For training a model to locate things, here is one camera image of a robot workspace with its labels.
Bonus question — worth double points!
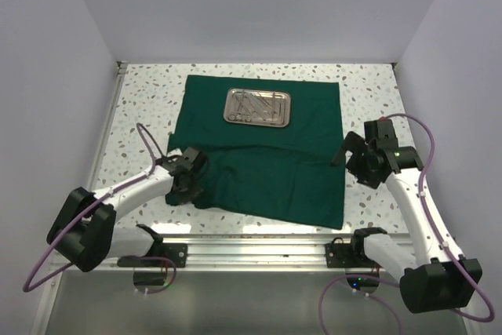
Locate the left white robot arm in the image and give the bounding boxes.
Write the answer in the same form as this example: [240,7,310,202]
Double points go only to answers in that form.
[46,147,208,272]

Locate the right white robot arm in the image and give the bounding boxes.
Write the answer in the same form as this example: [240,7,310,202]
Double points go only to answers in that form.
[326,119,482,314]

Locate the steel surgical instruments pile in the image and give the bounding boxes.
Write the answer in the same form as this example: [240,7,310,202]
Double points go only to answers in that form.
[229,91,286,123]

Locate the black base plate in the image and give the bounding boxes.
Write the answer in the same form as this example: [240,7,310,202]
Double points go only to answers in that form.
[117,242,188,268]
[324,242,378,269]

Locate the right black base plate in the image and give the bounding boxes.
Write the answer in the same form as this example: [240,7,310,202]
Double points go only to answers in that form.
[324,242,378,269]

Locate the aluminium rail frame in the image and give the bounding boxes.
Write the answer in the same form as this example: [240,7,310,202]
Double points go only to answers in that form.
[31,60,482,335]

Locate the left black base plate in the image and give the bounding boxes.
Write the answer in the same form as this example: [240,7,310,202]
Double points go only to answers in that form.
[117,242,188,268]

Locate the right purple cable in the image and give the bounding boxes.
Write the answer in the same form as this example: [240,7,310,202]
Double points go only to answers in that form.
[318,113,496,335]

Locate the purple cable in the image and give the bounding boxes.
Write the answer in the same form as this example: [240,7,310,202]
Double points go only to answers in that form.
[318,113,496,335]
[22,122,178,295]

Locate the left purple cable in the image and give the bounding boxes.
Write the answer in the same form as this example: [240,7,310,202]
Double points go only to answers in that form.
[22,122,178,295]

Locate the stainless steel instrument tray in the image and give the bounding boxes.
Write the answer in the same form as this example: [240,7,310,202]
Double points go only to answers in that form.
[222,87,292,129]

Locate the green surgical cloth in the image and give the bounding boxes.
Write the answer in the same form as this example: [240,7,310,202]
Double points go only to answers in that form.
[168,75,345,229]

